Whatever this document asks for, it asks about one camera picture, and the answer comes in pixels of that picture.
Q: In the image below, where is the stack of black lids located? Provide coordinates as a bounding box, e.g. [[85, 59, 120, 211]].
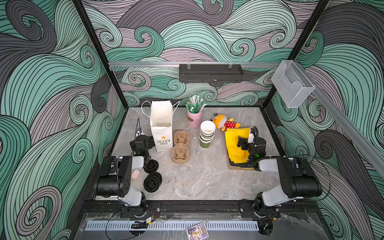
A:
[[144, 159, 159, 174]]

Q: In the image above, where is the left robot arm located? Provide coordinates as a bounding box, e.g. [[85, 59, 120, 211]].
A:
[[93, 135, 163, 209]]

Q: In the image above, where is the yellow napkin stack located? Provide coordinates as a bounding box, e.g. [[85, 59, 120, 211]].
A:
[[225, 128, 251, 164]]

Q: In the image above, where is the yellow plush toy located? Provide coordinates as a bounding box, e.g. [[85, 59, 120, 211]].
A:
[[212, 113, 241, 132]]

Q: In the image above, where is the pink straw holder cup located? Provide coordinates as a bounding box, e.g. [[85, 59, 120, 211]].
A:
[[187, 112, 202, 128]]

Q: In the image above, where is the clear acrylic wall holder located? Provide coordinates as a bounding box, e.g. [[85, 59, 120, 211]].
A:
[[271, 60, 315, 109]]

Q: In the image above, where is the black wall shelf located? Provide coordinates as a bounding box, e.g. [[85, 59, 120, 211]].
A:
[[179, 64, 244, 84]]

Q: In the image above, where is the white cable duct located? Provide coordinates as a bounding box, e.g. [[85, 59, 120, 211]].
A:
[[84, 221, 259, 232]]

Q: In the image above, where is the brown cardboard cup carrier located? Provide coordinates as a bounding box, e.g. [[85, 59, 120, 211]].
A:
[[172, 131, 190, 164]]

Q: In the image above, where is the wrapped straws bundle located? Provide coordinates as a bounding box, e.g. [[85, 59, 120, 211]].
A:
[[186, 95, 207, 114]]

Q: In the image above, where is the white paper bag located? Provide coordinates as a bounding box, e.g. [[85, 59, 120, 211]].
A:
[[141, 101, 180, 152]]

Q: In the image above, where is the colourful card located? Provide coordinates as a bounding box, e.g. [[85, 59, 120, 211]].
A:
[[186, 223, 209, 240]]

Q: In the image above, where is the stack of paper cups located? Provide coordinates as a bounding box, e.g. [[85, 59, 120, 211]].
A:
[[200, 121, 216, 149]]

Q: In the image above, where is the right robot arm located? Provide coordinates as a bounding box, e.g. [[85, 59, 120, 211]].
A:
[[237, 134, 323, 218]]

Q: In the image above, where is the pink small object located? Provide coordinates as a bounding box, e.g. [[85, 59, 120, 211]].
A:
[[131, 169, 141, 180]]

